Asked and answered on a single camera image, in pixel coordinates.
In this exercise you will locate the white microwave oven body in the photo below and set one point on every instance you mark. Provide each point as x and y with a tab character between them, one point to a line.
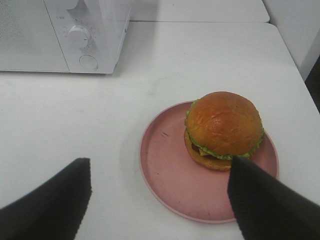
107	22

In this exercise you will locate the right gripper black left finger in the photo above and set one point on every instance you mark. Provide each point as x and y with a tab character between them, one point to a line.
52	211

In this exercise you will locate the pink round plate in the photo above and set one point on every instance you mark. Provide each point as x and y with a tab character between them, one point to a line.
174	178

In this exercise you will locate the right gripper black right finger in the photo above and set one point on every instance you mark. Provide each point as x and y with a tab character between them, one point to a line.
266	209

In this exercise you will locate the round door release button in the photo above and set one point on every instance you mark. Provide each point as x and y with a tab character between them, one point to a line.
88	62

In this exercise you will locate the white microwave door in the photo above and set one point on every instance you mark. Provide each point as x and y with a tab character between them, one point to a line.
28	42

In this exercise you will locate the upper white power knob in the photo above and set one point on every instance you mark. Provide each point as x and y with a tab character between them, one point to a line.
69	4

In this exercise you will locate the lower white timer knob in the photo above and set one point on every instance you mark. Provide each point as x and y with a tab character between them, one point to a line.
79	36

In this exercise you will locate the burger with lettuce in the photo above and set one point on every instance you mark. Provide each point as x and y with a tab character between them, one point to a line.
220	126

